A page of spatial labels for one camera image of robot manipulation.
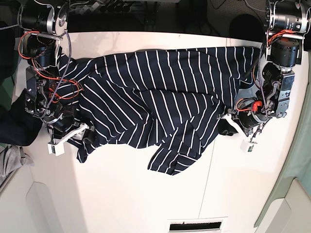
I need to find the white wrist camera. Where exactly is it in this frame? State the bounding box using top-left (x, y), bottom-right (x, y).
top-left (240, 139), bottom-right (257, 153)
top-left (48, 143), bottom-right (65, 156)

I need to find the white table vent slot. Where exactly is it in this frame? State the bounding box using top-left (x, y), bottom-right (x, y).
top-left (168, 217), bottom-right (228, 233)

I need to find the dark navy folded garment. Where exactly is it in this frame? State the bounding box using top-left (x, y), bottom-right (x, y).
top-left (0, 90), bottom-right (42, 147)

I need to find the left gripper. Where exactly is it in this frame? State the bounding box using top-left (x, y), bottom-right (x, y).
top-left (217, 97), bottom-right (275, 142)

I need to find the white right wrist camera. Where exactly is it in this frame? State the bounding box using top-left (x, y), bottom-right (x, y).
top-left (48, 143), bottom-right (65, 156)

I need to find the grey crumpled garment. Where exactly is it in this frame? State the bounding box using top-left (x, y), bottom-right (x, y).
top-left (0, 145), bottom-right (34, 178)

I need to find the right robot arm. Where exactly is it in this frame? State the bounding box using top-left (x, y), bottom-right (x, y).
top-left (17, 0), bottom-right (96, 146)

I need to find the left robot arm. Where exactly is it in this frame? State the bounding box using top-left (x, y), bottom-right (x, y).
top-left (218, 0), bottom-right (311, 144)

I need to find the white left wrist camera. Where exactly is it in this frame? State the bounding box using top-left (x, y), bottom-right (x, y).
top-left (240, 139), bottom-right (257, 153)

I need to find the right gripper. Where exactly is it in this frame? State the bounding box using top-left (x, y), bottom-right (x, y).
top-left (43, 114), bottom-right (96, 145)

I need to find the navy white striped t-shirt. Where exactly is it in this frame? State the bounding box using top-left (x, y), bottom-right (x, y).
top-left (55, 47), bottom-right (259, 175)

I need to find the black round floor object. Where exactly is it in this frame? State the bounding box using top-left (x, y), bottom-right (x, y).
top-left (229, 14), bottom-right (264, 42)

